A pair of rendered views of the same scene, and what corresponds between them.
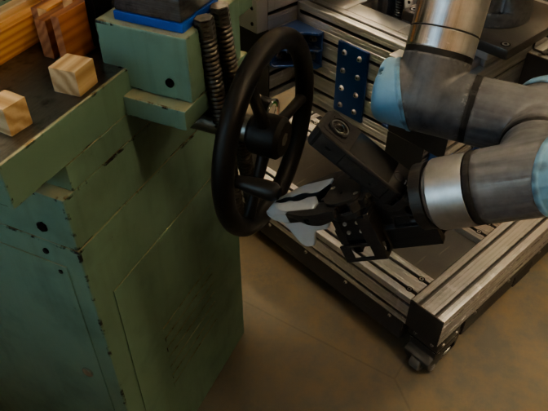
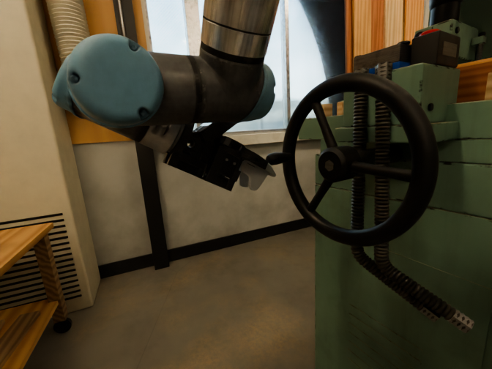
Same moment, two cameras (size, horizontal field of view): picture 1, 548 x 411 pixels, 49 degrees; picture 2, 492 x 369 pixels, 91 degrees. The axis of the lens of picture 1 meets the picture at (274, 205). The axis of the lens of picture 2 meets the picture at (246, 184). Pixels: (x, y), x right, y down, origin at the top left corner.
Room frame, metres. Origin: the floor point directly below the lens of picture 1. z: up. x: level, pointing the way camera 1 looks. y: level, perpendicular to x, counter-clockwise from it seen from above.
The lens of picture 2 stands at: (0.79, -0.43, 0.88)
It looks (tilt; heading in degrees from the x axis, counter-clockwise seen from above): 12 degrees down; 125
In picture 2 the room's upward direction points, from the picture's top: 4 degrees counter-clockwise
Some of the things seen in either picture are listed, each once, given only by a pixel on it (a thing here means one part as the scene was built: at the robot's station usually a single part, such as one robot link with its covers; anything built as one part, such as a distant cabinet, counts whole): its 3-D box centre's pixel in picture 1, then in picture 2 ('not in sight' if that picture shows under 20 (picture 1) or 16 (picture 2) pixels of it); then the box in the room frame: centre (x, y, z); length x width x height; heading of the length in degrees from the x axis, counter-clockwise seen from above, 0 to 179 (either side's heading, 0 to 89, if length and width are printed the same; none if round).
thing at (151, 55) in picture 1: (172, 39); (397, 100); (0.75, 0.14, 0.91); 0.15 x 0.14 x 0.09; 156
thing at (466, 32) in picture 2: not in sight; (446, 50); (0.83, 0.33, 1.03); 0.14 x 0.07 x 0.09; 66
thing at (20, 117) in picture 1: (8, 112); (323, 110); (0.57, 0.30, 0.92); 0.03 x 0.03 x 0.04; 60
